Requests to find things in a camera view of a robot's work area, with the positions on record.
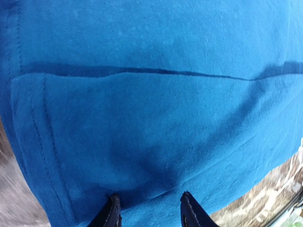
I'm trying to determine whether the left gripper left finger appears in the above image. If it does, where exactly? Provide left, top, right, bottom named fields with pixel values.
left=88, top=193, right=122, bottom=227

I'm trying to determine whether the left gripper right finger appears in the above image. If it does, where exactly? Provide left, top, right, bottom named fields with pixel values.
left=180, top=191, right=217, bottom=227

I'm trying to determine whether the blue printed t-shirt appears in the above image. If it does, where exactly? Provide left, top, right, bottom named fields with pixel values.
left=0, top=0, right=303, bottom=227

